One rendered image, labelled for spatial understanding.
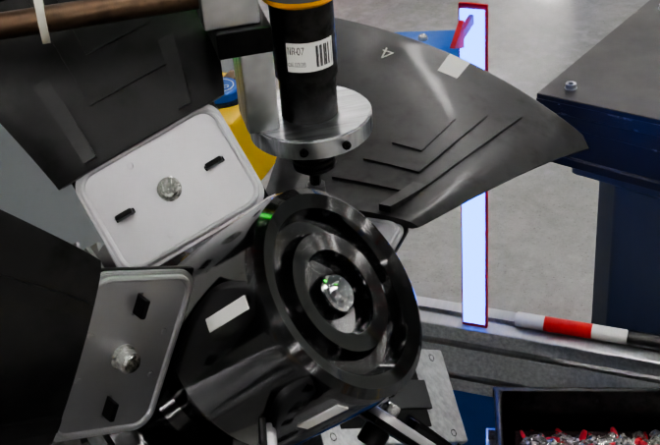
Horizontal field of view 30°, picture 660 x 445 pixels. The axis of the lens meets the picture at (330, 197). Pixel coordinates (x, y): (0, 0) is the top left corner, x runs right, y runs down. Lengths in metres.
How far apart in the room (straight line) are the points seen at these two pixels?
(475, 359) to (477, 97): 0.38
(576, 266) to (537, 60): 1.05
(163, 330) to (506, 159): 0.31
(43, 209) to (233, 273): 1.19
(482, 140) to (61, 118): 0.31
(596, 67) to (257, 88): 0.72
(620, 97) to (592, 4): 2.80
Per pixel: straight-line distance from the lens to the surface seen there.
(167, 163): 0.68
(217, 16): 0.65
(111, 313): 0.59
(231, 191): 0.67
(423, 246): 2.84
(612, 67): 1.35
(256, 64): 0.66
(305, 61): 0.66
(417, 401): 0.89
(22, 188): 1.73
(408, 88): 0.89
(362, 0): 4.14
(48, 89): 0.69
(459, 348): 1.21
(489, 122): 0.88
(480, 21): 1.03
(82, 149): 0.68
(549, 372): 1.20
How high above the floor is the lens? 1.59
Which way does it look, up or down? 32 degrees down
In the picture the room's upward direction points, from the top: 4 degrees counter-clockwise
